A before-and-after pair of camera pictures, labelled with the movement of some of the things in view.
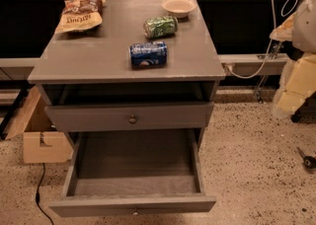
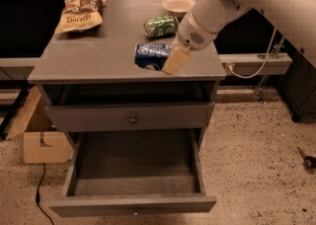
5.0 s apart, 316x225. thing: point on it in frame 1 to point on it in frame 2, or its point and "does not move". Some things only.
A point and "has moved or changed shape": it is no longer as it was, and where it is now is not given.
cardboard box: x=42 y=143 does not move
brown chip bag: x=80 y=13 does not move
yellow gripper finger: x=300 y=84 to x=193 y=36
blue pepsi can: x=150 y=54 has moved or changed shape
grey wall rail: x=253 y=64 does not move
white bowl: x=180 y=7 does not move
